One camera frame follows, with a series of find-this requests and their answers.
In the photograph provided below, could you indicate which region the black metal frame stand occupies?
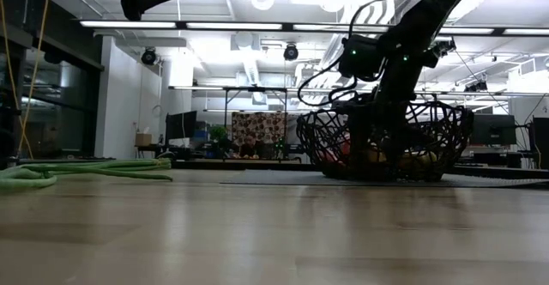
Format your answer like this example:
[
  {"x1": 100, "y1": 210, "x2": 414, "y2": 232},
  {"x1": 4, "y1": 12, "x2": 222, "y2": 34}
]
[{"x1": 222, "y1": 86, "x2": 288, "y2": 161}]

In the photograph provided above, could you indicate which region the yellow cable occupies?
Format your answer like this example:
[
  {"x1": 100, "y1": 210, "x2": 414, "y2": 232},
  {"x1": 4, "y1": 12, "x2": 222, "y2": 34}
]
[{"x1": 0, "y1": 0, "x2": 52, "y2": 160}]

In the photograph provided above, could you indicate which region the red-green mango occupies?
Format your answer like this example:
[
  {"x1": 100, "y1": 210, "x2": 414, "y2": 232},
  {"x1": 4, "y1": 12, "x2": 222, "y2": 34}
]
[{"x1": 319, "y1": 134, "x2": 353, "y2": 168}]

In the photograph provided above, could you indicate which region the black wire basket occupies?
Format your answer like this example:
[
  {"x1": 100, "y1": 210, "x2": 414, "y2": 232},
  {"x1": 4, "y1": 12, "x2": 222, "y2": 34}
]
[{"x1": 295, "y1": 99, "x2": 476, "y2": 182}]

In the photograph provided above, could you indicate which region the yellow banana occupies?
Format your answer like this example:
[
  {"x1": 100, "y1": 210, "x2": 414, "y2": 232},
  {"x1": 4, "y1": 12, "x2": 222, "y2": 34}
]
[{"x1": 368, "y1": 147, "x2": 438, "y2": 170}]

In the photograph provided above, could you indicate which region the black track spotlight cluster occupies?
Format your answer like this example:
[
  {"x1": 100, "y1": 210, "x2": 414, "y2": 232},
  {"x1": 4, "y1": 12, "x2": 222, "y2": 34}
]
[
  {"x1": 463, "y1": 78, "x2": 489, "y2": 93},
  {"x1": 428, "y1": 38, "x2": 457, "y2": 58}
]

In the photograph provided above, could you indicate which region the black overhead light bar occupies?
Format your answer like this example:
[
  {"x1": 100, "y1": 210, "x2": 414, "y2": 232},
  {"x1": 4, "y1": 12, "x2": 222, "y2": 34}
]
[{"x1": 79, "y1": 18, "x2": 549, "y2": 37}]

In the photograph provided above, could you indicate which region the black computer monitor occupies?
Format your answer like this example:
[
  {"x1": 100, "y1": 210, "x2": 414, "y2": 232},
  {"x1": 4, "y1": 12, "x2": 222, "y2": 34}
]
[
  {"x1": 471, "y1": 112, "x2": 517, "y2": 147},
  {"x1": 165, "y1": 110, "x2": 198, "y2": 141},
  {"x1": 531, "y1": 116, "x2": 549, "y2": 170}
]

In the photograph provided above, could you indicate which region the black ceiling spotlight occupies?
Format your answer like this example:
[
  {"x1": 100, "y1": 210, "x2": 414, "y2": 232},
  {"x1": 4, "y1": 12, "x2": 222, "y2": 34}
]
[
  {"x1": 282, "y1": 42, "x2": 299, "y2": 62},
  {"x1": 140, "y1": 46, "x2": 158, "y2": 66}
]

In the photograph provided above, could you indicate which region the green long beans bunch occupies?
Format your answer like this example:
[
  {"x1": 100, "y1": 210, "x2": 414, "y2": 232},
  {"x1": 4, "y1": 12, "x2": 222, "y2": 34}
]
[{"x1": 0, "y1": 158, "x2": 173, "y2": 190}]

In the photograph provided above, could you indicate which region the person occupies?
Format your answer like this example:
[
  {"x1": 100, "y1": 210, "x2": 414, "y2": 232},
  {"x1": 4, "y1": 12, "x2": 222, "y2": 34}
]
[{"x1": 238, "y1": 135, "x2": 263, "y2": 160}]

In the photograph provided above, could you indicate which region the brown patterned panel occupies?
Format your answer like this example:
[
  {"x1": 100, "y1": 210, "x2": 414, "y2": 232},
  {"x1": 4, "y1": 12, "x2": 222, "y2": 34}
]
[{"x1": 231, "y1": 112, "x2": 287, "y2": 160}]

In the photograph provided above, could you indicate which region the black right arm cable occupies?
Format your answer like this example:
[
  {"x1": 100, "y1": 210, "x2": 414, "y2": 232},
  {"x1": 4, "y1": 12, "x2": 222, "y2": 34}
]
[{"x1": 297, "y1": 0, "x2": 425, "y2": 108}]

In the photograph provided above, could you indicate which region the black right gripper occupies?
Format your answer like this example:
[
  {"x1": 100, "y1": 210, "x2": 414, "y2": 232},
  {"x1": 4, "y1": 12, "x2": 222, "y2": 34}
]
[{"x1": 334, "y1": 95, "x2": 430, "y2": 177}]

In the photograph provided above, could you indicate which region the black aluminium table frame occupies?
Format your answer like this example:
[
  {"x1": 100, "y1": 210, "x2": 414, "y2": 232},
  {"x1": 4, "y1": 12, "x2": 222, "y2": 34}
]
[{"x1": 0, "y1": 158, "x2": 549, "y2": 182}]

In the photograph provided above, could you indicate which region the green potted plant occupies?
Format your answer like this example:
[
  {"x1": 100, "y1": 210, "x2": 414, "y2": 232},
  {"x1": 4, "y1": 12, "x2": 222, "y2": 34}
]
[{"x1": 208, "y1": 124, "x2": 229, "y2": 144}]

